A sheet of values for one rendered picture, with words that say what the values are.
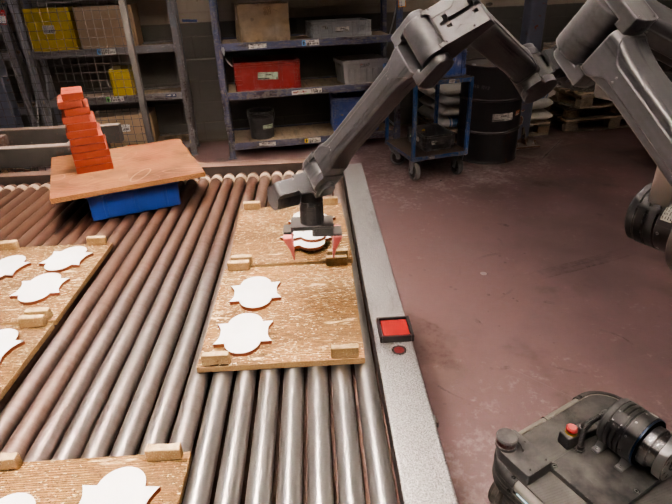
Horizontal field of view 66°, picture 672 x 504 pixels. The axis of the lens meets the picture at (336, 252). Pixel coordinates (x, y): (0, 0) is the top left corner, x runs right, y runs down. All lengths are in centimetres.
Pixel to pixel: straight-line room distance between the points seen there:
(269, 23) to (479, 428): 429
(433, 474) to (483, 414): 143
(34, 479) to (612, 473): 157
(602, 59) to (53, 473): 101
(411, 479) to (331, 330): 40
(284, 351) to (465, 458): 120
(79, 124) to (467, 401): 187
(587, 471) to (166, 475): 134
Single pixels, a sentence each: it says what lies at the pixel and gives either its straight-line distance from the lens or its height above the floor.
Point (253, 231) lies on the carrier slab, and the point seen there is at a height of 94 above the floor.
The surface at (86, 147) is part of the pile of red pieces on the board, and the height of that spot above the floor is 113.
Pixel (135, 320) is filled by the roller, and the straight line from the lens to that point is 136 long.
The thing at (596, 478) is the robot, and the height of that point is 26.
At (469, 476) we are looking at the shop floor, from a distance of 214.
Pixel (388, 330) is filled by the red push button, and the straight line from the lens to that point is 119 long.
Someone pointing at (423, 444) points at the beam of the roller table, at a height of 92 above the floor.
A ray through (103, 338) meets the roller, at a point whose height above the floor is 92.
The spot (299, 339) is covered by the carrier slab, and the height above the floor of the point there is 94.
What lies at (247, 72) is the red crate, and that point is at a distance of 546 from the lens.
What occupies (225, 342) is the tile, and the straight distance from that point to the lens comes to 117.
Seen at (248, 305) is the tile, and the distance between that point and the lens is 127.
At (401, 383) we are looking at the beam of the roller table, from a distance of 108.
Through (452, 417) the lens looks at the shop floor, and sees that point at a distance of 232.
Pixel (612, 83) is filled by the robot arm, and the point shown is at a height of 151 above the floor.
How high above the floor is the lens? 164
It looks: 28 degrees down
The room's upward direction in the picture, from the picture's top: 2 degrees counter-clockwise
